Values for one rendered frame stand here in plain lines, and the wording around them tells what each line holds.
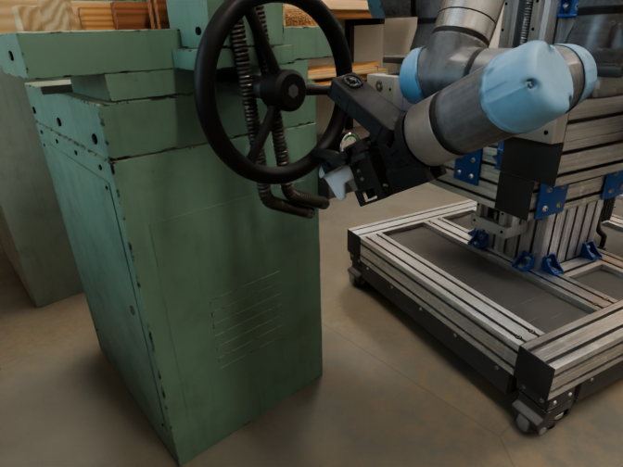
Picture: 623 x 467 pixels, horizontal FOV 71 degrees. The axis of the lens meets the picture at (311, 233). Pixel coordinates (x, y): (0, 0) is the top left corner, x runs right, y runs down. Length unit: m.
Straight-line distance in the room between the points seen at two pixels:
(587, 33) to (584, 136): 0.20
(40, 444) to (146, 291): 0.60
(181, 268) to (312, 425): 0.54
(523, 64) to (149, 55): 0.55
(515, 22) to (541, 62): 0.88
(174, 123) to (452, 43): 0.46
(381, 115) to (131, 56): 0.41
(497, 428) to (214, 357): 0.70
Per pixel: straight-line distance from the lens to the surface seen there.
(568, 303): 1.37
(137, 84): 0.77
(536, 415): 1.21
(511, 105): 0.44
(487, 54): 0.58
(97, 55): 0.76
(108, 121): 0.76
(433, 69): 0.60
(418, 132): 0.49
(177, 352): 0.96
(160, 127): 0.79
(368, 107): 0.56
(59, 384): 1.50
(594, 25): 1.07
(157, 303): 0.88
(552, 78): 0.45
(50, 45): 0.74
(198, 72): 0.61
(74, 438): 1.32
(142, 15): 0.93
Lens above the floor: 0.88
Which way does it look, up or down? 25 degrees down
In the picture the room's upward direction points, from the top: 2 degrees counter-clockwise
